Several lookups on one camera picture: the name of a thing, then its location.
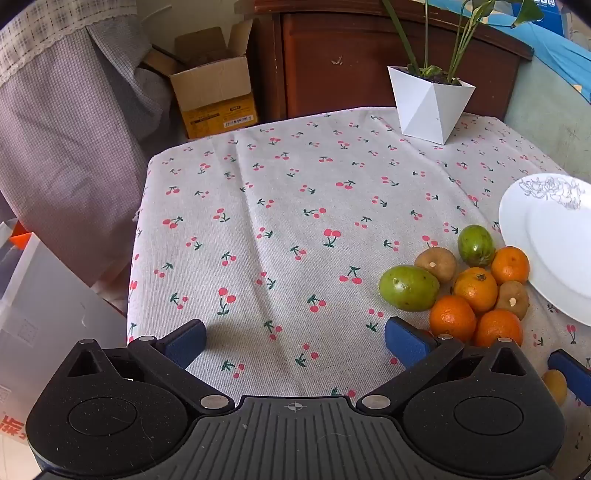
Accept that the orange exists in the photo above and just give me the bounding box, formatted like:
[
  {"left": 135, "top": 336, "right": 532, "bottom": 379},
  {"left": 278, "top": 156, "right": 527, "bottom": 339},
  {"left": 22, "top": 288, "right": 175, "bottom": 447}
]
[
  {"left": 475, "top": 309, "right": 523, "bottom": 348},
  {"left": 429, "top": 295, "right": 477, "bottom": 343},
  {"left": 453, "top": 268, "right": 498, "bottom": 315},
  {"left": 490, "top": 246, "right": 530, "bottom": 285}
]

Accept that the blue and white carton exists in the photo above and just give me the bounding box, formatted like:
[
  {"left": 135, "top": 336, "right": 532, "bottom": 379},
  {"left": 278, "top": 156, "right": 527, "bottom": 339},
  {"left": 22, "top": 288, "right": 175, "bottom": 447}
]
[{"left": 524, "top": 0, "right": 574, "bottom": 37}]

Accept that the small yellow loquat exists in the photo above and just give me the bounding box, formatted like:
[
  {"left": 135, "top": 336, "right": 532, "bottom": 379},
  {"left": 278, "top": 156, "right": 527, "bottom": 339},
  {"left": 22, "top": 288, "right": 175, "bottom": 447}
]
[{"left": 541, "top": 369, "right": 568, "bottom": 406}]

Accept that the green leafy houseplant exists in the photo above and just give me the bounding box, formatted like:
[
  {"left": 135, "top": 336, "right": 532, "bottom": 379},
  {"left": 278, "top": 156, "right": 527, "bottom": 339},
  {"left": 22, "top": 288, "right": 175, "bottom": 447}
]
[{"left": 381, "top": 0, "right": 546, "bottom": 86}]

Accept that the cherry print tablecloth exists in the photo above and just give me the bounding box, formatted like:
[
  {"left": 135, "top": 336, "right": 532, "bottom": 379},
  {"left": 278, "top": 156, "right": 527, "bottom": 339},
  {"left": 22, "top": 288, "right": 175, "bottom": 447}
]
[{"left": 126, "top": 106, "right": 591, "bottom": 418}]

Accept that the small orange plastic item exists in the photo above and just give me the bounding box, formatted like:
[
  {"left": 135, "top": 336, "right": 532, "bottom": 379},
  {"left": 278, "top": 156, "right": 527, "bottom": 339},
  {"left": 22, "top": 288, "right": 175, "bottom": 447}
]
[{"left": 8, "top": 220, "right": 34, "bottom": 249}]

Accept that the open cardboard box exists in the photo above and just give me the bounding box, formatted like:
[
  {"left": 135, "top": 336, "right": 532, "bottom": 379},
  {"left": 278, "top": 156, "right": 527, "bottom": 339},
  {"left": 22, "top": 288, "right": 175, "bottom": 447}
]
[{"left": 141, "top": 19, "right": 258, "bottom": 139}]

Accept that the grey checked cloth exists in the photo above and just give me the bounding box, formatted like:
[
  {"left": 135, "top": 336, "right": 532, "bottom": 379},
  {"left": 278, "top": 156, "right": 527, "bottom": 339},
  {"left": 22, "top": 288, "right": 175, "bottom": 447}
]
[{"left": 0, "top": 23, "right": 174, "bottom": 296}]

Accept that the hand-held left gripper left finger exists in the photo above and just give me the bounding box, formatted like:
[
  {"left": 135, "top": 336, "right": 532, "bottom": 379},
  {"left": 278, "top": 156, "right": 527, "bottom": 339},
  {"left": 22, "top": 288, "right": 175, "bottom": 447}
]
[{"left": 67, "top": 319, "right": 236, "bottom": 412}]

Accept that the pale green sofa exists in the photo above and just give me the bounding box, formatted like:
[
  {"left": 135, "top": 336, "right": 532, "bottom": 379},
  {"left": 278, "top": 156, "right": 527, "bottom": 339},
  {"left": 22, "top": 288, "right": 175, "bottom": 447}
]
[{"left": 503, "top": 53, "right": 591, "bottom": 185}]

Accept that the white plate with line drawing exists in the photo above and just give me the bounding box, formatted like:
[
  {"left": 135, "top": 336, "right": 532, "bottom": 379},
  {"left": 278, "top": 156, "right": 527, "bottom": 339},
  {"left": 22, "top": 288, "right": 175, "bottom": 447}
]
[{"left": 499, "top": 174, "right": 591, "bottom": 327}]

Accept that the brown kiwi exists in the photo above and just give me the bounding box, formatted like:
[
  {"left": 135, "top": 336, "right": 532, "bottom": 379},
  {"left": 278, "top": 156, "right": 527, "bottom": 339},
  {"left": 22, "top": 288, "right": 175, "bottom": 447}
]
[
  {"left": 495, "top": 280, "right": 530, "bottom": 320},
  {"left": 414, "top": 248, "right": 458, "bottom": 284}
]

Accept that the blue printed shirt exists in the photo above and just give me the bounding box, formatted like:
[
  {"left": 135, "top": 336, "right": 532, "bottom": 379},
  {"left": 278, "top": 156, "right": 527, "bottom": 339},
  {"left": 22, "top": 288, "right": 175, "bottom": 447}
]
[{"left": 487, "top": 18, "right": 591, "bottom": 103}]

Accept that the white plastic storage box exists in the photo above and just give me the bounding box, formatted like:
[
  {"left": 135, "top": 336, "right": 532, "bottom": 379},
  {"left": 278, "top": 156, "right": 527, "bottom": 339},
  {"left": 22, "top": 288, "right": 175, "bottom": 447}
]
[{"left": 0, "top": 222, "right": 129, "bottom": 439}]

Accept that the small green jujube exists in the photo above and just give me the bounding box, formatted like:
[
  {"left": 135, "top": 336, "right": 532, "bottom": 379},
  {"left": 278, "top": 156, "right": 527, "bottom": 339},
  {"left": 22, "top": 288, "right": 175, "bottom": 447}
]
[{"left": 457, "top": 224, "right": 496, "bottom": 267}]

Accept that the beige lace-trimmed checked cloth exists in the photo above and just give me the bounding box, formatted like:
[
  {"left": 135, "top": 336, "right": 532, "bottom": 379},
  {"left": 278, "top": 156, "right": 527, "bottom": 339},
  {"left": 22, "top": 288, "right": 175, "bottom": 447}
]
[{"left": 0, "top": 0, "right": 145, "bottom": 86}]

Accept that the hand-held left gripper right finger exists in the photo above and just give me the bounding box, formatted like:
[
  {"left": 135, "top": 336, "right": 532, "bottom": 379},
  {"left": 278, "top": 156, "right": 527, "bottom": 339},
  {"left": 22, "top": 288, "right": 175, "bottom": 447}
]
[{"left": 355, "top": 316, "right": 542, "bottom": 412}]

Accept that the large green jujube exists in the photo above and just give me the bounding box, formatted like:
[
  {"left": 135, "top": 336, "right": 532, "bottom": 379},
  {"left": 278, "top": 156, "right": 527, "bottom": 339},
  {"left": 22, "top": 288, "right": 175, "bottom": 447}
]
[{"left": 379, "top": 265, "right": 441, "bottom": 312}]

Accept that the dark wooden cabinet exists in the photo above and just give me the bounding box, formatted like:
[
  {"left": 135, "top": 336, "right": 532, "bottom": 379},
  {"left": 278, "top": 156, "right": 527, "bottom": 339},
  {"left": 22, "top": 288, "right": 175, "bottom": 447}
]
[{"left": 252, "top": 0, "right": 535, "bottom": 124}]

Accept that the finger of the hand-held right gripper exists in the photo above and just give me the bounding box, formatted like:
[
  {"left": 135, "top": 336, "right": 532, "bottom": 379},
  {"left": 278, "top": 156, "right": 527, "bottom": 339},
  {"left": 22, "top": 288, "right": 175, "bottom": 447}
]
[{"left": 548, "top": 349, "right": 591, "bottom": 394}]

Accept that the white faceted plant pot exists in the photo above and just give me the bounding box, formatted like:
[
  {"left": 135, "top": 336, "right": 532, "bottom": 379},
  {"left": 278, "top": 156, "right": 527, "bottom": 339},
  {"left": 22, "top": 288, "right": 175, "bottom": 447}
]
[{"left": 387, "top": 66, "right": 476, "bottom": 146}]

